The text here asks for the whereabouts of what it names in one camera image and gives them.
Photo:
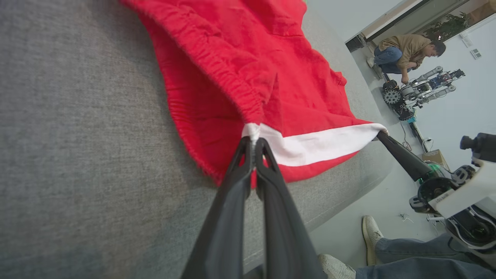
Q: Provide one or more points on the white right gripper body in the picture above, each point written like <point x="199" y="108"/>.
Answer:
<point x="465" y="190"/>

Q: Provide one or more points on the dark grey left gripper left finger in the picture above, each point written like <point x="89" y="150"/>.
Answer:
<point x="224" y="232"/>

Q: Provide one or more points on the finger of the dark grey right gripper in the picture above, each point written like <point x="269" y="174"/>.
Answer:
<point x="407" y="157"/>

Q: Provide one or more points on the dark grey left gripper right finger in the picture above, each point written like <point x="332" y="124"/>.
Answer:
<point x="283" y="240"/>

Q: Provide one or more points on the red shorts with white stripe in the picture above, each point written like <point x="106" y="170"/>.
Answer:
<point x="232" y="58"/>

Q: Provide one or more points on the brown cardboard box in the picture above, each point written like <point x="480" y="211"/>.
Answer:
<point x="436" y="159"/>

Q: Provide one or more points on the white sneaker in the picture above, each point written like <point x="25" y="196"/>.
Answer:
<point x="372" y="236"/>
<point x="335" y="268"/>

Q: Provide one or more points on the wheeled robot on floor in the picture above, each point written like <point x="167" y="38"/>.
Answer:
<point x="414" y="91"/>

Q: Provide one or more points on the blue jeans leg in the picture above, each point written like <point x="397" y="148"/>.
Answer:
<point x="418" y="250"/>
<point x="418" y="271"/>

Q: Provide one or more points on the crouching person in tan shirt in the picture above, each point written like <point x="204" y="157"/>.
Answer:
<point x="407" y="48"/>

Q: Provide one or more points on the green potted plant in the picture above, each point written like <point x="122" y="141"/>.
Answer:
<point x="445" y="27"/>

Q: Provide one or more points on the grey fabric sofa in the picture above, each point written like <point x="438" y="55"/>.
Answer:
<point x="77" y="135"/>

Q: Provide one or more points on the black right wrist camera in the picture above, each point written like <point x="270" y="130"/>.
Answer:
<point x="482" y="145"/>

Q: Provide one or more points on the white wall plate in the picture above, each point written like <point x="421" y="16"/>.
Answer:
<point x="476" y="53"/>
<point x="467" y="40"/>

